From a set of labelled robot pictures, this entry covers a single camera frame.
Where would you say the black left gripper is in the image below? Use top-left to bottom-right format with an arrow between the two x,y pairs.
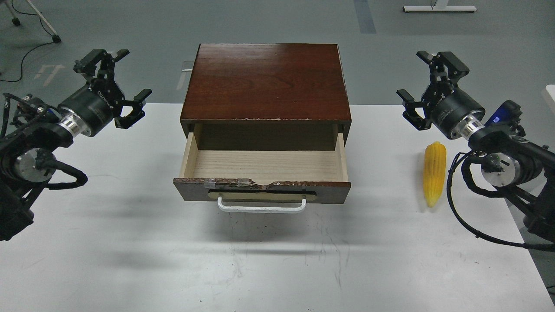
57,49 -> 152,138

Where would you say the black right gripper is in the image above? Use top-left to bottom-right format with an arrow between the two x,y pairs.
396,51 -> 485,140

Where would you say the yellow corn cob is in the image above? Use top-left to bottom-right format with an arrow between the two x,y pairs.
423,141 -> 447,208

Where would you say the wooden drawer with white handle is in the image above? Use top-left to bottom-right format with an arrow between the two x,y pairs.
173,133 -> 351,214

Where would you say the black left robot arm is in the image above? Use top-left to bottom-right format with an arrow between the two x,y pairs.
0,49 -> 151,241

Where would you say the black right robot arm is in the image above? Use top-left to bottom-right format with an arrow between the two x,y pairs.
397,51 -> 555,252

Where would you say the white table leg base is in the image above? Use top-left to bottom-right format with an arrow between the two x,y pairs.
402,0 -> 477,13

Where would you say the white stand with wheels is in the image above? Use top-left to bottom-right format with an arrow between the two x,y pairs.
8,0 -> 62,43

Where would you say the dark wooden cabinet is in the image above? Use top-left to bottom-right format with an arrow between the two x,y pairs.
179,43 -> 352,140

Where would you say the black floor cable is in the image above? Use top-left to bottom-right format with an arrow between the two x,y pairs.
0,0 -> 55,83

